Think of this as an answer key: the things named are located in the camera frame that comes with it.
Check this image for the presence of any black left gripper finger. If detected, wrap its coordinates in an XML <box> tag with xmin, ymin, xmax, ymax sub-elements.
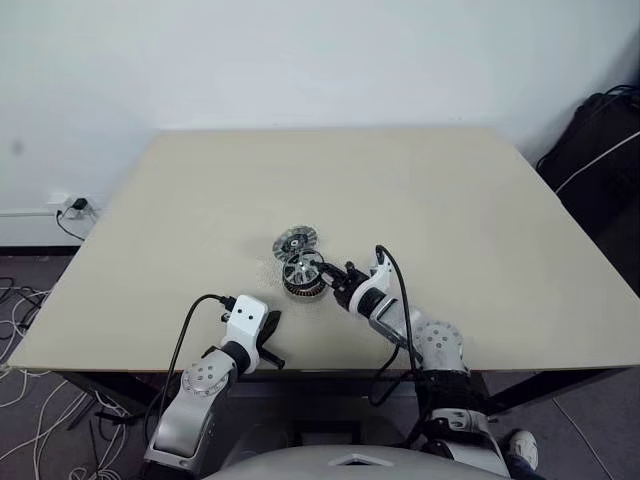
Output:
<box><xmin>261</xmin><ymin>347</ymin><xmax>287</xmax><ymax>371</ymax></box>
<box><xmin>264</xmin><ymin>310</ymin><xmax>283</xmax><ymax>347</ymax></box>

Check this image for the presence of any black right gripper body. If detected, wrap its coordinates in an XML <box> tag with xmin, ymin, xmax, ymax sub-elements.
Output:
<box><xmin>331</xmin><ymin>261</ymin><xmax>371</xmax><ymax>309</ymax></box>

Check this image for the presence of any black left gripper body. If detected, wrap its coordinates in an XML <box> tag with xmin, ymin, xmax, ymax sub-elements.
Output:
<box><xmin>256</xmin><ymin>319</ymin><xmax>275</xmax><ymax>359</ymax></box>

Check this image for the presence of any grey robot torso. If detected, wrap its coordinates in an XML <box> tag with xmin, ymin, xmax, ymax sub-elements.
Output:
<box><xmin>199</xmin><ymin>438</ymin><xmax>511</xmax><ymax>480</ymax></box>

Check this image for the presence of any white shoe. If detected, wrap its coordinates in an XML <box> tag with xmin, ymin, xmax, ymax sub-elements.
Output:
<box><xmin>508</xmin><ymin>430</ymin><xmax>541</xmax><ymax>472</ymax></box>

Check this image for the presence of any dark trouser leg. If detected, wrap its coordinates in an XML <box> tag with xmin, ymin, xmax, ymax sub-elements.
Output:
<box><xmin>508</xmin><ymin>457</ymin><xmax>539</xmax><ymax>480</ymax></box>

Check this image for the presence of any black bag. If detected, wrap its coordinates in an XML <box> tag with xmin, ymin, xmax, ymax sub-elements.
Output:
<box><xmin>535</xmin><ymin>84</ymin><xmax>640</xmax><ymax>297</ymax></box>

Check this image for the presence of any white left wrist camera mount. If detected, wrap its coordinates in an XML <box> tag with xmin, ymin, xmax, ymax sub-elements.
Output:
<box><xmin>225</xmin><ymin>294</ymin><xmax>269</xmax><ymax>375</ymax></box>

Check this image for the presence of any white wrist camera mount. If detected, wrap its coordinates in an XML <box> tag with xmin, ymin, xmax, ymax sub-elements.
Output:
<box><xmin>347</xmin><ymin>249</ymin><xmax>397</xmax><ymax>320</ymax></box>
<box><xmin>225</xmin><ymin>294</ymin><xmax>269</xmax><ymax>375</ymax></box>

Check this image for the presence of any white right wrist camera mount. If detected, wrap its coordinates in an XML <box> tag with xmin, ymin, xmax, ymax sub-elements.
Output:
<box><xmin>347</xmin><ymin>249</ymin><xmax>397</xmax><ymax>320</ymax></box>

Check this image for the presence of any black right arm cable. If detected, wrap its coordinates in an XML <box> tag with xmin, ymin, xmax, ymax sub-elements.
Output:
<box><xmin>368</xmin><ymin>243</ymin><xmax>432</xmax><ymax>451</ymax></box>

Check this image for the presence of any black table frame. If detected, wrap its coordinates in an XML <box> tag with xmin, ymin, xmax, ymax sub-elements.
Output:
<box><xmin>19</xmin><ymin>367</ymin><xmax>639</xmax><ymax>432</ymax></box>

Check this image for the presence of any black charger cable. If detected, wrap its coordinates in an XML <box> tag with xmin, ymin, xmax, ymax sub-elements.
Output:
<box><xmin>53</xmin><ymin>206</ymin><xmax>87</xmax><ymax>242</ymax></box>

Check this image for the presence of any white wall outlet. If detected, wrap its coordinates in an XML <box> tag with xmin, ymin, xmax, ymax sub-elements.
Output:
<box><xmin>46</xmin><ymin>189</ymin><xmax>100</xmax><ymax>222</ymax></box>

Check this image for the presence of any white floor cable tangle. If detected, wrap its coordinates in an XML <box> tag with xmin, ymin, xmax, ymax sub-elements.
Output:
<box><xmin>0</xmin><ymin>279</ymin><xmax>127</xmax><ymax>480</ymax></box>

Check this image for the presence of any white cable on bag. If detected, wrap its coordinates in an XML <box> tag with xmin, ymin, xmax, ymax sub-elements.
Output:
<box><xmin>553</xmin><ymin>130</ymin><xmax>640</xmax><ymax>195</ymax></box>

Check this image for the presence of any white wall cable trunking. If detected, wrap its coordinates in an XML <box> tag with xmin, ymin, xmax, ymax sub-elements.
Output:
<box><xmin>0</xmin><ymin>207</ymin><xmax>66</xmax><ymax>218</ymax></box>

